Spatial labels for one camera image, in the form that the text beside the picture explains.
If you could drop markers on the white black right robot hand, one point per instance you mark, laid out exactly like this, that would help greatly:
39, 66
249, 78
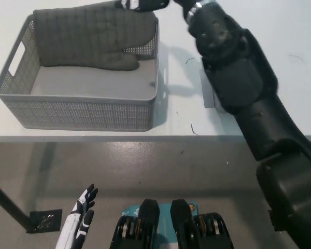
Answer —
150, 4

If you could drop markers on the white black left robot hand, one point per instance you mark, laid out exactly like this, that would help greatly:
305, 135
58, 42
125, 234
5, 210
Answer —
80, 212

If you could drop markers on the grey quilted oven glove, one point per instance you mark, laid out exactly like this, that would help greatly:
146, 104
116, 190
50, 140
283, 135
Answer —
93, 39

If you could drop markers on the thin curved black thread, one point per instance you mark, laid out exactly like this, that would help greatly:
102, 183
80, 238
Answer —
189, 59
296, 57

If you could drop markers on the black robot body teal tops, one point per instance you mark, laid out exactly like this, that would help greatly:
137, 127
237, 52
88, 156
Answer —
150, 215

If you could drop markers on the black table leg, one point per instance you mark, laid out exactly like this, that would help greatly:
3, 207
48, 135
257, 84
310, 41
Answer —
10, 205

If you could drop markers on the large grey perforated basket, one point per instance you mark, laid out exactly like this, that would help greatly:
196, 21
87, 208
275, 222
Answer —
80, 114

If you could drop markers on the small grey plastic tray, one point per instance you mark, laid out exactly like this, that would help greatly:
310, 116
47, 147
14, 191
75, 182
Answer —
208, 98

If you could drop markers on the short black thread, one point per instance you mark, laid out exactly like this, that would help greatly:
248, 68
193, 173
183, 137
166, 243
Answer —
192, 129

